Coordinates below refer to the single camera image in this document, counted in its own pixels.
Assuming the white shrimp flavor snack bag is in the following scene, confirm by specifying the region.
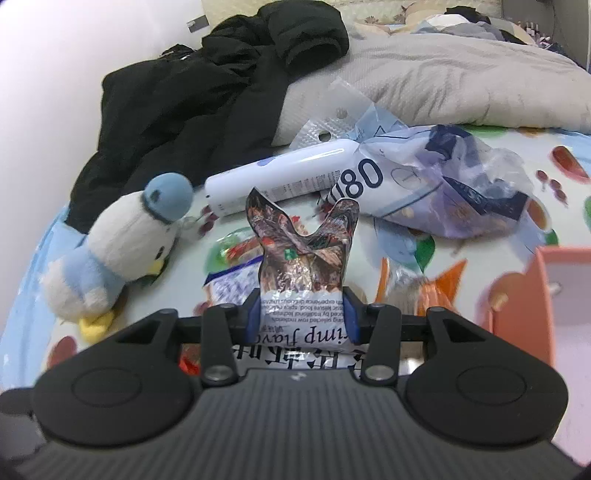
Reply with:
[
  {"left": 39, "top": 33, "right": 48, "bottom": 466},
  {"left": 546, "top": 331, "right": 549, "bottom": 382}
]
[{"left": 236, "top": 190, "right": 367, "bottom": 371}]

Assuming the orange wrapped snack pack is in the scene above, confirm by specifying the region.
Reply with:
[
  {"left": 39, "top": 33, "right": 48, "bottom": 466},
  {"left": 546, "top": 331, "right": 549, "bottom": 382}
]
[{"left": 375, "top": 258, "right": 468, "bottom": 315}]

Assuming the green clear snack pack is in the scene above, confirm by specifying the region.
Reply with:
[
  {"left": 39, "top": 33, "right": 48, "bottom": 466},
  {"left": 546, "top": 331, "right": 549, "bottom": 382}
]
[{"left": 212, "top": 228, "right": 263, "bottom": 269}]

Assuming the white blue plush penguin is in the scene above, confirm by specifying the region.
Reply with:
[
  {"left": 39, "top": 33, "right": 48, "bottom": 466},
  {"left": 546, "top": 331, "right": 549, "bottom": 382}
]
[{"left": 41, "top": 173, "right": 193, "bottom": 343}]

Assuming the translucent blue snack bag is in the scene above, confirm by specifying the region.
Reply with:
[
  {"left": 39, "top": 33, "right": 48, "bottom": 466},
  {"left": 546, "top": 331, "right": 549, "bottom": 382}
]
[{"left": 290, "top": 79, "right": 533, "bottom": 239}]

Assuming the white spray can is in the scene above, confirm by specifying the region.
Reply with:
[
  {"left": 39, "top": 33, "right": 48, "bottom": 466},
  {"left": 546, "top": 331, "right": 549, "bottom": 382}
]
[{"left": 204, "top": 139, "right": 359, "bottom": 217}]

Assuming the pink cardboard box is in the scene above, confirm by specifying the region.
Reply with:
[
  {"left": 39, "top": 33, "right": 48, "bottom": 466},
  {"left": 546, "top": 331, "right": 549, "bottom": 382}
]
[{"left": 481, "top": 247, "right": 590, "bottom": 464}]

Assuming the black jacket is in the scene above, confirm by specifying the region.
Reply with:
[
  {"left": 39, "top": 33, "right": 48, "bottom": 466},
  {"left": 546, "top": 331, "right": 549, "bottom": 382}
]
[{"left": 66, "top": 1, "right": 349, "bottom": 233}]

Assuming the grey quilt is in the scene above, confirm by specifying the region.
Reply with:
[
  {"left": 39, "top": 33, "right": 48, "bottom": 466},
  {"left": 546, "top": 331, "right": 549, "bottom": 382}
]
[{"left": 273, "top": 34, "right": 590, "bottom": 146}]

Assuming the cream padded headboard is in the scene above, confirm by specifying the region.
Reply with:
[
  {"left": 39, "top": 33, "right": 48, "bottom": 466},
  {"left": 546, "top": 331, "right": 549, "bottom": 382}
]
[{"left": 201, "top": 1, "right": 503, "bottom": 27}]

